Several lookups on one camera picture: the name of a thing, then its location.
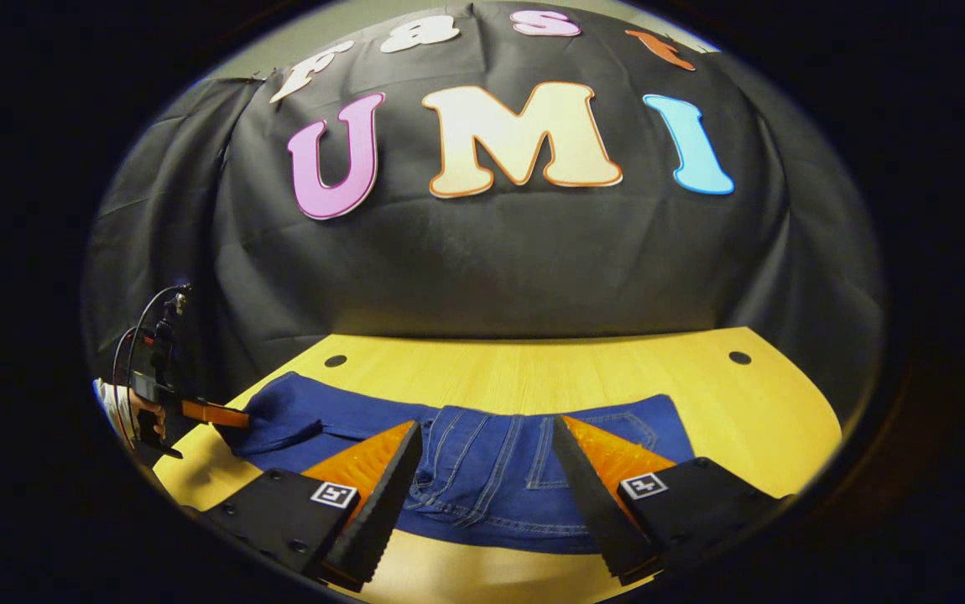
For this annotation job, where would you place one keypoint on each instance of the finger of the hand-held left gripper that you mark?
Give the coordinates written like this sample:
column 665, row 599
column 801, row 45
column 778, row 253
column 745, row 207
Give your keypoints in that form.
column 214, row 413

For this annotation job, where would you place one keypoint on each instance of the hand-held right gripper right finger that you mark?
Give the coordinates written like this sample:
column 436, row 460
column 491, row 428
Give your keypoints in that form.
column 596, row 512

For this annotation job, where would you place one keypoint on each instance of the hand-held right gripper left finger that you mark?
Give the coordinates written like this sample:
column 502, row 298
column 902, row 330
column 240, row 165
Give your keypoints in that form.
column 382, row 516

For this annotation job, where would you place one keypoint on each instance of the blue denim jeans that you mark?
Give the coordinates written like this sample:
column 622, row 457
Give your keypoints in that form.
column 482, row 495

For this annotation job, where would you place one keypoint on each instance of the black backdrop cloth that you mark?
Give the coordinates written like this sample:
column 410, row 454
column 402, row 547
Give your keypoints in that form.
column 491, row 268

